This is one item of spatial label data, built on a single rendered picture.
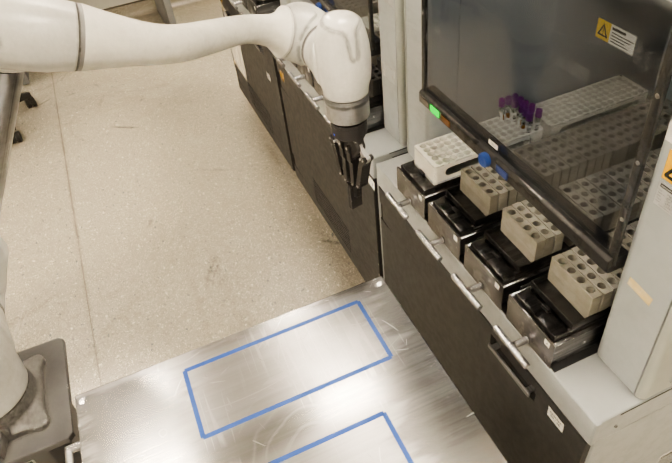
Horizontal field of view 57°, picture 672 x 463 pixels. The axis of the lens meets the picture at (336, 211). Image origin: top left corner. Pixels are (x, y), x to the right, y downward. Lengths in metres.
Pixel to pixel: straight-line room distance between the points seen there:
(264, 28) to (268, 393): 0.67
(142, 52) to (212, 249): 1.63
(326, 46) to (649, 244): 0.62
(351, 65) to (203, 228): 1.64
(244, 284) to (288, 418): 1.37
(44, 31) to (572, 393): 1.02
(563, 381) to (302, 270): 1.38
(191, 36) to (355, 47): 0.29
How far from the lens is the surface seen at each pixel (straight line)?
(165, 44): 1.03
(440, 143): 1.48
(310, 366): 1.11
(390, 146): 1.69
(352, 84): 1.16
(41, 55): 0.97
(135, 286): 2.53
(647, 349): 1.12
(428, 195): 1.42
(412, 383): 1.07
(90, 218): 2.94
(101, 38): 0.99
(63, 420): 1.35
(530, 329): 1.21
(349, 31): 1.13
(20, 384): 1.33
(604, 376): 1.23
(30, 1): 0.98
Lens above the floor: 1.73
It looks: 41 degrees down
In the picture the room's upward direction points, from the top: 7 degrees counter-clockwise
